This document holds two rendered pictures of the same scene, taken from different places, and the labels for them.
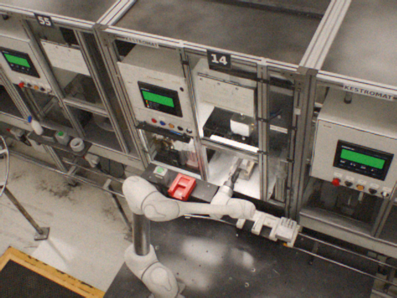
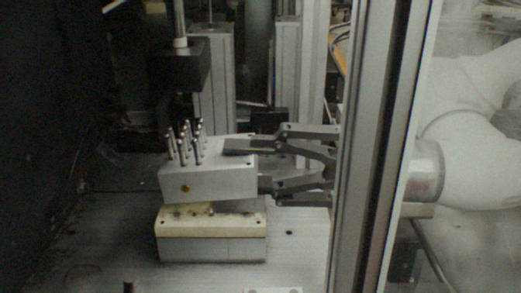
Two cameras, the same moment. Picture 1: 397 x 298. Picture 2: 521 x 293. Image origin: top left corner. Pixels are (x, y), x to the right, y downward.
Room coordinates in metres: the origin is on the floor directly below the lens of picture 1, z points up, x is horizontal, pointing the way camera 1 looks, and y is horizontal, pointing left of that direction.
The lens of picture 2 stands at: (1.94, 0.17, 1.34)
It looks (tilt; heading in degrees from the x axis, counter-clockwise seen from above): 29 degrees down; 235
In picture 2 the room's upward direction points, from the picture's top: straight up
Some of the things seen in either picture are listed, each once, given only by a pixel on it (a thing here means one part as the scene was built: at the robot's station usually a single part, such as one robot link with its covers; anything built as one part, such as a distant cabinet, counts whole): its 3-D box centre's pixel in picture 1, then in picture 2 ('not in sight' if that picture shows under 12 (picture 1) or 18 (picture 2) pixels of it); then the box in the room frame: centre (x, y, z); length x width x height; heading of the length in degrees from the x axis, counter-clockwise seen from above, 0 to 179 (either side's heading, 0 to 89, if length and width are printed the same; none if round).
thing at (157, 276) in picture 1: (160, 281); not in sight; (1.07, 0.37, 0.85); 0.18 x 0.16 x 0.22; 36
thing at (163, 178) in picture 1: (162, 174); not in sight; (1.75, 0.27, 0.97); 0.08 x 0.08 x 0.12; 55
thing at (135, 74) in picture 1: (167, 88); not in sight; (1.89, 0.11, 1.60); 0.42 x 0.29 x 0.46; 55
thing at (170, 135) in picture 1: (163, 131); not in sight; (1.78, 0.19, 1.37); 0.36 x 0.04 x 0.04; 55
